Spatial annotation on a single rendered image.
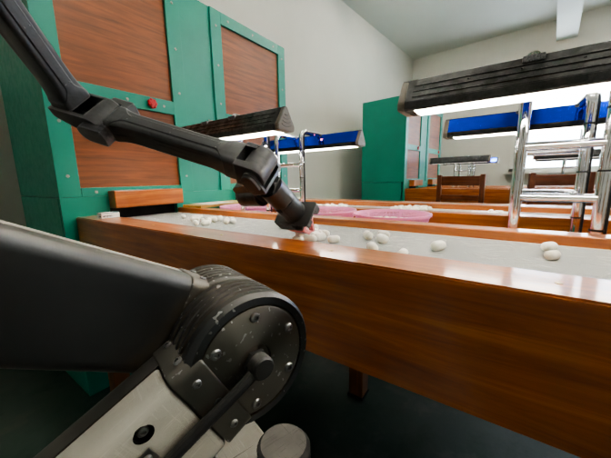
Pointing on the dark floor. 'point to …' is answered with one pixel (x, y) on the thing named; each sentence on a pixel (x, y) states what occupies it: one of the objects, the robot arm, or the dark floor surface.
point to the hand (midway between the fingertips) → (312, 231)
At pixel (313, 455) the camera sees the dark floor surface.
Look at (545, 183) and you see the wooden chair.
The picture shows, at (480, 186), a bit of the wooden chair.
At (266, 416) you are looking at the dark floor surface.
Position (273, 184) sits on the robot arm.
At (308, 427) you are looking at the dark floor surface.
